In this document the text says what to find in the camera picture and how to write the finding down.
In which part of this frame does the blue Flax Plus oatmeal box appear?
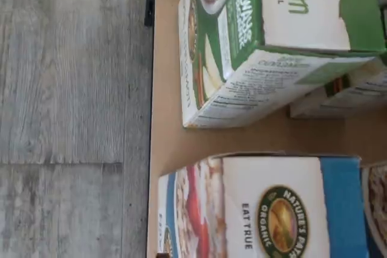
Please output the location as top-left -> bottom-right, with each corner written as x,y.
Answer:
361,160 -> 387,258
156,152 -> 363,258

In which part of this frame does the black metal shelf rack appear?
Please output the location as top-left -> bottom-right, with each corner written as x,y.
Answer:
143,0 -> 387,258

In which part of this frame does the green Apple Cinnamon oatmeal box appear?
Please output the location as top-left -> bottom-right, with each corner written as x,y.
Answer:
177,0 -> 387,131
288,0 -> 387,120

